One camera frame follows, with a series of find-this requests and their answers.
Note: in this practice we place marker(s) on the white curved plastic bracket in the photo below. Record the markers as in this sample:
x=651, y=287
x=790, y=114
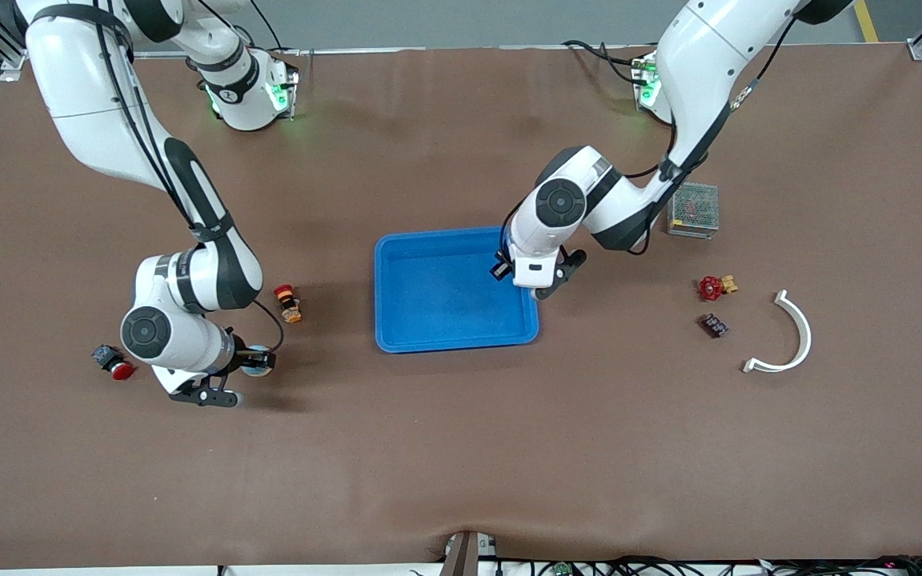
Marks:
x=806, y=336

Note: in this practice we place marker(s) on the blue desk bell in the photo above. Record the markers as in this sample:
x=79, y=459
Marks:
x=263, y=363

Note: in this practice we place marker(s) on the blue plastic tray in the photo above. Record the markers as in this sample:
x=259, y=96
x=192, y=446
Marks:
x=445, y=304

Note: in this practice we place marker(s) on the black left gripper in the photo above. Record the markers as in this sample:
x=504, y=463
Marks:
x=501, y=269

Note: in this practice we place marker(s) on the metal mesh power supply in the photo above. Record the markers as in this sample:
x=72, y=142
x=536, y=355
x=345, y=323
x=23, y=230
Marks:
x=697, y=212

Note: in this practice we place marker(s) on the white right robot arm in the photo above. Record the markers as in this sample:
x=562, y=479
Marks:
x=93, y=80

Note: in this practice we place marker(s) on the orange red push button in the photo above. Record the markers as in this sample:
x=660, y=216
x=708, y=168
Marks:
x=289, y=304

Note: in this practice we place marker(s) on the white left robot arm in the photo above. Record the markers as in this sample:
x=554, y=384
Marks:
x=701, y=72

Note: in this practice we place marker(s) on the brass valve red handwheel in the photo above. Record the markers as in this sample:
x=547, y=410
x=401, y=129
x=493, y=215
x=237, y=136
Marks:
x=711, y=288

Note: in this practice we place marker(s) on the red mushroom button black body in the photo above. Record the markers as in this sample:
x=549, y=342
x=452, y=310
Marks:
x=113, y=366

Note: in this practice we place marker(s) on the small dark relay block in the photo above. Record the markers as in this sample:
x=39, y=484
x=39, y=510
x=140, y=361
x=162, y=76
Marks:
x=715, y=326

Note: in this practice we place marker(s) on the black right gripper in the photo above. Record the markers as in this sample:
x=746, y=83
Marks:
x=246, y=357

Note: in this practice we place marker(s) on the brown table mat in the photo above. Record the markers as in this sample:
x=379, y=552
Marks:
x=461, y=448

